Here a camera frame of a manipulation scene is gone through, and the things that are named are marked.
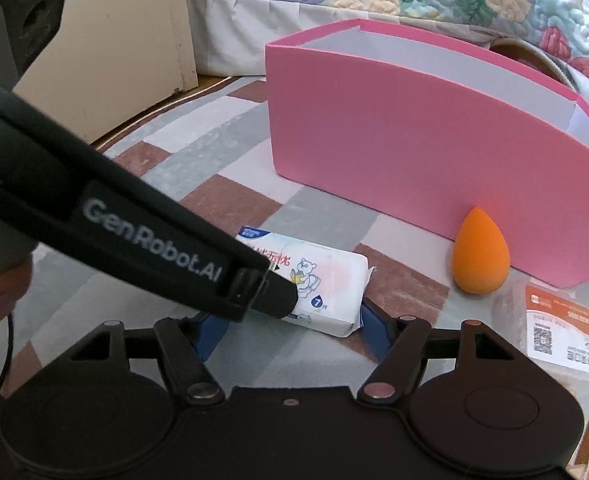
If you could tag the white tissue pack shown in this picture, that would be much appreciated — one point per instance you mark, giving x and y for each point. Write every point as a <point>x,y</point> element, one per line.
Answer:
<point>330,282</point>

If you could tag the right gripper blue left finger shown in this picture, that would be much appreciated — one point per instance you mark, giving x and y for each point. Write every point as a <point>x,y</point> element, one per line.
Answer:
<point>185,346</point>

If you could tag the pink cardboard box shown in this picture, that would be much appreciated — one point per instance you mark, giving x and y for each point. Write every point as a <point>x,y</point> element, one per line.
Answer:
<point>425,127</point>

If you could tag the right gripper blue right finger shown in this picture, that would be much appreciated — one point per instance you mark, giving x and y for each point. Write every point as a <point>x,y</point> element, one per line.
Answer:
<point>398,345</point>

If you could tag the checkered cartoon rug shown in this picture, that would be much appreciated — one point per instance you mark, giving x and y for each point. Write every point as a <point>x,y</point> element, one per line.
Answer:
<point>213,155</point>

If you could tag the beige wooden cabinet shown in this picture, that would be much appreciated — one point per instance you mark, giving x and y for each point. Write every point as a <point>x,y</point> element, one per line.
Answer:
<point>111,60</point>

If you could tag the orange makeup sponge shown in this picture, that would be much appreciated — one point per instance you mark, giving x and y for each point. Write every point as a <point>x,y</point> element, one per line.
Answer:
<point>480,261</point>

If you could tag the clear floss pick box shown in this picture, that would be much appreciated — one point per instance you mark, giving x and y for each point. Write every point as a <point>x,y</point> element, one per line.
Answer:
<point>549,326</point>

